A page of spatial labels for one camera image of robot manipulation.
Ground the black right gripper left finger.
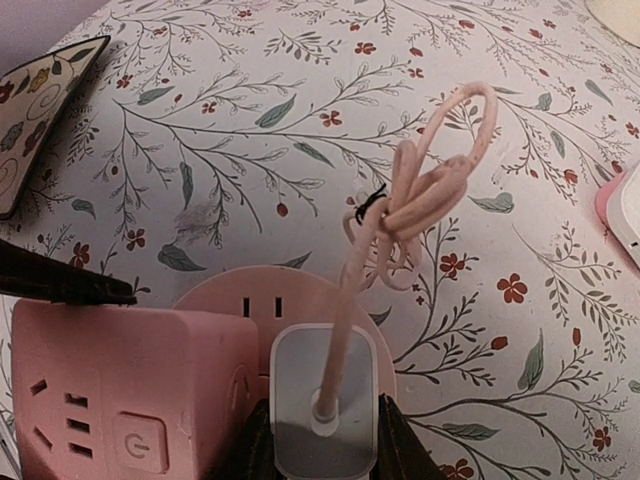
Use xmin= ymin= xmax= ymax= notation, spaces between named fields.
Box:
xmin=212 ymin=399 xmax=275 ymax=480

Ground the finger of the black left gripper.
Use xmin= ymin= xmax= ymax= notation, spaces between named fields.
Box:
xmin=1 ymin=240 xmax=137 ymax=305

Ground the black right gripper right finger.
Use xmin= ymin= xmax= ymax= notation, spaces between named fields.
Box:
xmin=375 ymin=394 xmax=443 ymax=480

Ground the small white usb charger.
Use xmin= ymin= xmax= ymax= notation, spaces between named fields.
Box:
xmin=270 ymin=324 xmax=378 ymax=479

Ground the pink cube socket adapter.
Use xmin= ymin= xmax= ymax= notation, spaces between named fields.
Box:
xmin=12 ymin=300 xmax=258 ymax=479

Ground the round pink power strip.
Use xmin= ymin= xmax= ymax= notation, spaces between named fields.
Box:
xmin=172 ymin=265 xmax=397 ymax=416

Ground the pink braided usb cable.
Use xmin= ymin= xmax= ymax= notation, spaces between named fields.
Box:
xmin=309 ymin=81 xmax=500 ymax=435

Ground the pink triangular power strip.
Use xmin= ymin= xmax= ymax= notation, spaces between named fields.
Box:
xmin=593 ymin=172 xmax=640 ymax=274

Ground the floral square tray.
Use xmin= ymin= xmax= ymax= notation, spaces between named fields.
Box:
xmin=0 ymin=35 xmax=111 ymax=220

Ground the pink plastic plate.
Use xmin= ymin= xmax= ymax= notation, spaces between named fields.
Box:
xmin=585 ymin=0 xmax=640 ymax=47

